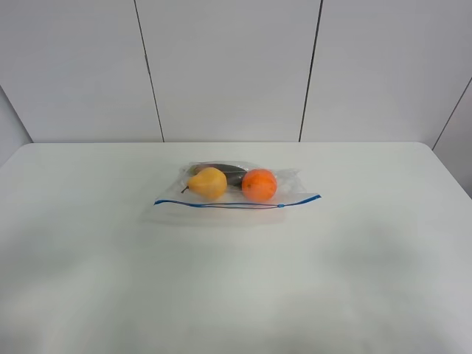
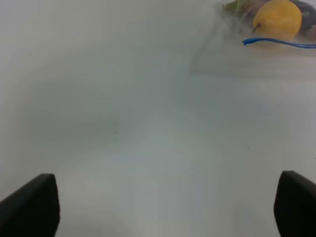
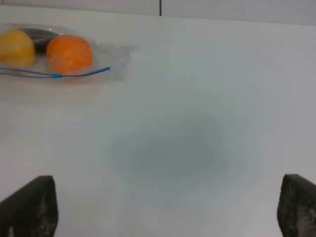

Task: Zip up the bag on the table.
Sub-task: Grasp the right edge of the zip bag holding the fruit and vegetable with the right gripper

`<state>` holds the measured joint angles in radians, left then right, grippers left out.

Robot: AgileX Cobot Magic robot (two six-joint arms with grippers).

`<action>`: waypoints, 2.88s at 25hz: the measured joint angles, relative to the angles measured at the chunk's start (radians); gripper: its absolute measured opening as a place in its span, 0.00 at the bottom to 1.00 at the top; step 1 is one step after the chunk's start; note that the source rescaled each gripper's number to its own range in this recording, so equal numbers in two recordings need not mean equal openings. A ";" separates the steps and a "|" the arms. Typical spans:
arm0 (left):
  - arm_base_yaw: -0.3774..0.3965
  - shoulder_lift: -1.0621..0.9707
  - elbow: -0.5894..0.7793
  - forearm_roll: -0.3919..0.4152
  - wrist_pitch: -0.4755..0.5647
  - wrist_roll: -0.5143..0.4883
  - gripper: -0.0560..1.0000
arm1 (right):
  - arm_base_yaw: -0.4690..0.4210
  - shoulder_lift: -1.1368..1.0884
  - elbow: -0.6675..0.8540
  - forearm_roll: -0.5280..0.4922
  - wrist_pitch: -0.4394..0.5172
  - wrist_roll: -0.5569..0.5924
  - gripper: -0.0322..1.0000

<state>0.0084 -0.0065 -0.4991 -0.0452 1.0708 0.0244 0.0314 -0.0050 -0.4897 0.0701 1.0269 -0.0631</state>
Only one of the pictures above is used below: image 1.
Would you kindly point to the clear plastic zip bag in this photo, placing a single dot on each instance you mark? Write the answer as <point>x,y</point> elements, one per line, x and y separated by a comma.
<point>173,208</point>

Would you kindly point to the dark purple eggplant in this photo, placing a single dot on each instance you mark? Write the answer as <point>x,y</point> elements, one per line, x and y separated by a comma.
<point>234,174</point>

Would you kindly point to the orange fruit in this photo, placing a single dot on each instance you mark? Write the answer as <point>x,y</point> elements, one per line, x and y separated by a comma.
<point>259,185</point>

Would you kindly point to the yellow pear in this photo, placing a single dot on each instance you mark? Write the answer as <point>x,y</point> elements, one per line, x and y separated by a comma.
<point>210,183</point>

